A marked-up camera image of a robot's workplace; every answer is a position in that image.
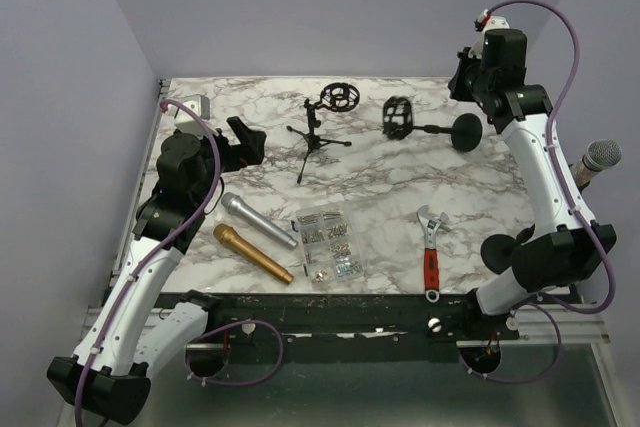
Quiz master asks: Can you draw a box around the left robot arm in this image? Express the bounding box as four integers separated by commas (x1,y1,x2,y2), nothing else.
47,117,267,425

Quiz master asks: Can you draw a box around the red-handled adjustable wrench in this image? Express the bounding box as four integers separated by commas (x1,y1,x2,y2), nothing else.
417,205,451,303

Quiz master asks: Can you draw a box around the cork-handle silver-head microphone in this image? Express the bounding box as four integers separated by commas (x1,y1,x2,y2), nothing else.
570,140,622,189

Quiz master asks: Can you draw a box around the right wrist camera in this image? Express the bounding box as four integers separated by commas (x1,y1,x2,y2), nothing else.
469,9,510,58

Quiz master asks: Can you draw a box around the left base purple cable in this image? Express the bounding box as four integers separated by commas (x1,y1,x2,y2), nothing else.
187,319,287,388

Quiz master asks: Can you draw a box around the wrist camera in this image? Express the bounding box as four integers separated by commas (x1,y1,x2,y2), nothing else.
166,94,211,137
469,9,510,58

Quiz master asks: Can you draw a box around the black round-base clip stand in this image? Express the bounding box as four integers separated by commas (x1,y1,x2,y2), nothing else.
480,234,519,275

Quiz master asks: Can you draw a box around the black tripod microphone stand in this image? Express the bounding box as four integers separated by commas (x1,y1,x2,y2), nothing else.
286,82,361,185

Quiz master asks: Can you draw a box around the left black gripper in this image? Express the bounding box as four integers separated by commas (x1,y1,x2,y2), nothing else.
188,117,265,205

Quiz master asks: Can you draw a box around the grey microphone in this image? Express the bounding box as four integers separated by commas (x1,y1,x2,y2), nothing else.
221,192,298,250

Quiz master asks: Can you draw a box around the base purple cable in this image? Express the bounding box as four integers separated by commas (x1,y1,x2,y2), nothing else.
457,301,565,385
187,319,287,388

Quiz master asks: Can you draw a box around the black round-base shock-mount stand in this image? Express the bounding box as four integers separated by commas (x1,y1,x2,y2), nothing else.
382,96,483,153

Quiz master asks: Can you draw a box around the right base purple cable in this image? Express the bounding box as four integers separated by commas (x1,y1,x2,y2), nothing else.
457,301,565,385

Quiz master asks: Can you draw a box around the clear plastic screw box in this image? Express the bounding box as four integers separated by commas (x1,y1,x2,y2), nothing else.
293,202,365,290

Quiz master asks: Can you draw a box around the gold microphone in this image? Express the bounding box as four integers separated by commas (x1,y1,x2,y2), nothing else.
213,223,294,285

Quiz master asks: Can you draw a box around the black front mounting rail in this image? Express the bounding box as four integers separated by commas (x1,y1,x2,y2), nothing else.
155,291,519,366

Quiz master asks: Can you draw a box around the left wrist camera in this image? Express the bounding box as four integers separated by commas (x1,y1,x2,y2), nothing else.
166,94,211,137

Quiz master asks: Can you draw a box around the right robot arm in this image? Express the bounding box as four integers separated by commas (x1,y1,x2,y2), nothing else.
449,28,616,339

